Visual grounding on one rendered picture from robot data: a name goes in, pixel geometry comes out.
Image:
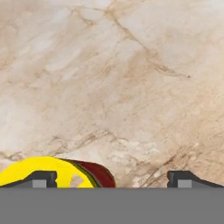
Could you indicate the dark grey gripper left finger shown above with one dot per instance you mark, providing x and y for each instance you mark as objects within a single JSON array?
[{"x": 43, "y": 176}]

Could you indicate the yellow and red bowl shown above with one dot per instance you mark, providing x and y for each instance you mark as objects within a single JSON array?
[{"x": 64, "y": 169}]

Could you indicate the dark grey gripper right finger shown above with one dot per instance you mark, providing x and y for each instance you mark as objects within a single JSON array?
[{"x": 180, "y": 176}]

